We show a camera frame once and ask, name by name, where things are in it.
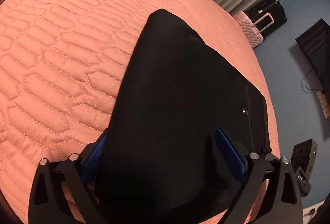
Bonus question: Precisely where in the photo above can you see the black pants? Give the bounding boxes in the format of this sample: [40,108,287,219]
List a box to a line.
[96,9,271,223]

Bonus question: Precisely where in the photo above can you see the black box with led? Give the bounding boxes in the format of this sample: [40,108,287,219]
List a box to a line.
[291,139,318,180]

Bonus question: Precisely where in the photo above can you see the grey charger device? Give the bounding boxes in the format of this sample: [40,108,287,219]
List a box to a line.
[295,166,312,197]

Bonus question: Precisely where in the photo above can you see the salmon quilted bedspread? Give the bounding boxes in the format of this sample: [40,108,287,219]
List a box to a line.
[1,0,280,223]

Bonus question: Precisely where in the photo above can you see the pink hard suitcase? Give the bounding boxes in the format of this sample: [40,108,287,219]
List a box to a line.
[233,11,274,49]

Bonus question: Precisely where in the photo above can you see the black suitcase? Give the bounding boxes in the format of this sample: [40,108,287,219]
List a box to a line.
[244,0,287,39]

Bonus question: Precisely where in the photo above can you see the black cable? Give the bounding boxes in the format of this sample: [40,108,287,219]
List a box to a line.
[301,69,324,93]

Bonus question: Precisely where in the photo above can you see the black wall television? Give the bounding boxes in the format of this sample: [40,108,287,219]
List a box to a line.
[295,19,329,92]

